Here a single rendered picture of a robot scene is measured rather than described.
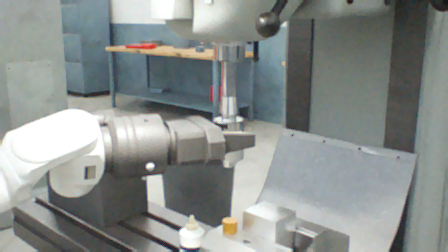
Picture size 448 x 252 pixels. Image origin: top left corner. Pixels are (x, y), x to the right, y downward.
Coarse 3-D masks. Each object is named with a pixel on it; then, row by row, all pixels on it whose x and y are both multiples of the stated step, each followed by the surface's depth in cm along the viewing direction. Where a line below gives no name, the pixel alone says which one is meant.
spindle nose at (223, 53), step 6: (216, 48) 68; (222, 48) 67; (228, 48) 67; (234, 48) 67; (240, 48) 68; (216, 54) 68; (222, 54) 67; (228, 54) 67; (234, 54) 67; (240, 54) 68; (216, 60) 68; (222, 60) 68; (228, 60) 67; (234, 60) 68; (240, 60) 68
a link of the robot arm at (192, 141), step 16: (144, 128) 64; (160, 128) 65; (176, 128) 67; (192, 128) 67; (208, 128) 66; (144, 144) 63; (160, 144) 64; (176, 144) 66; (192, 144) 66; (208, 144) 65; (144, 160) 64; (160, 160) 64; (176, 160) 66; (192, 160) 66; (208, 160) 66; (144, 176) 66
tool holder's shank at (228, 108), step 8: (224, 64) 69; (232, 64) 69; (224, 72) 69; (232, 72) 69; (224, 80) 70; (232, 80) 69; (224, 88) 70; (232, 88) 70; (224, 96) 70; (232, 96) 70; (224, 104) 70; (232, 104) 70; (224, 112) 70; (232, 112) 70; (224, 120) 71; (232, 120) 71
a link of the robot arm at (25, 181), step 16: (64, 112) 61; (80, 112) 61; (32, 128) 58; (48, 128) 59; (64, 128) 59; (80, 128) 60; (96, 128) 61; (16, 144) 56; (32, 144) 56; (48, 144) 57; (64, 144) 58; (80, 144) 58; (0, 160) 56; (16, 160) 55; (32, 160) 55; (48, 160) 56; (64, 160) 58; (0, 176) 56; (16, 176) 55; (32, 176) 56; (16, 192) 56
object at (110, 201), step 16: (48, 176) 107; (112, 176) 95; (48, 192) 108; (96, 192) 94; (112, 192) 95; (128, 192) 98; (144, 192) 102; (64, 208) 104; (80, 208) 100; (96, 208) 95; (112, 208) 96; (128, 208) 99; (144, 208) 102
